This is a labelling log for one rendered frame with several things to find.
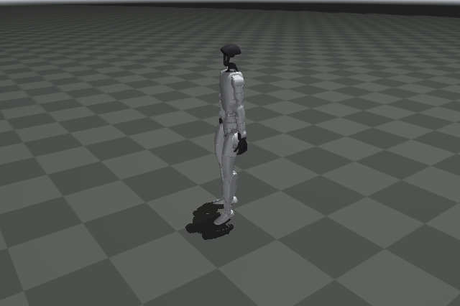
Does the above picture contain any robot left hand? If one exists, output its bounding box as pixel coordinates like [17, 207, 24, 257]
[234, 133, 247, 155]

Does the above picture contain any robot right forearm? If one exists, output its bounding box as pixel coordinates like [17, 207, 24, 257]
[219, 100, 226, 120]

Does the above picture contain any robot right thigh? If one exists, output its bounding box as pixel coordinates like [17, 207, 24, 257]
[214, 123, 226, 168]

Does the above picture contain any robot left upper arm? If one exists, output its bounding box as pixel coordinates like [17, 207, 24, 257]
[231, 75, 244, 113]

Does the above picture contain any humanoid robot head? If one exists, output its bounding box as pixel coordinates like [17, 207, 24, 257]
[221, 45, 241, 73]

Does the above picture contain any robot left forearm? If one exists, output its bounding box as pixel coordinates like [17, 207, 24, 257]
[235, 105, 247, 139]

